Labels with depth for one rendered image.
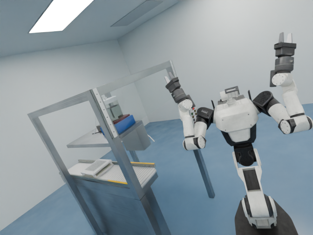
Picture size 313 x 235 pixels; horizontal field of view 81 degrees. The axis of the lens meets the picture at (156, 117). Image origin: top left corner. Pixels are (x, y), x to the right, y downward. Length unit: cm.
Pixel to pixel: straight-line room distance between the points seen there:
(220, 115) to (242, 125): 16
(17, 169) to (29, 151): 37
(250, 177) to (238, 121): 44
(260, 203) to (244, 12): 375
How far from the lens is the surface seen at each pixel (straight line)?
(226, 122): 135
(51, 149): 224
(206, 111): 141
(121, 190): 169
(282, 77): 122
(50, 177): 477
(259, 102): 139
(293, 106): 122
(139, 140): 150
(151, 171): 165
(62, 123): 481
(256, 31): 452
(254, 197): 152
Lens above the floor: 171
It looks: 15 degrees down
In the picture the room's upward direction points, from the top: 21 degrees counter-clockwise
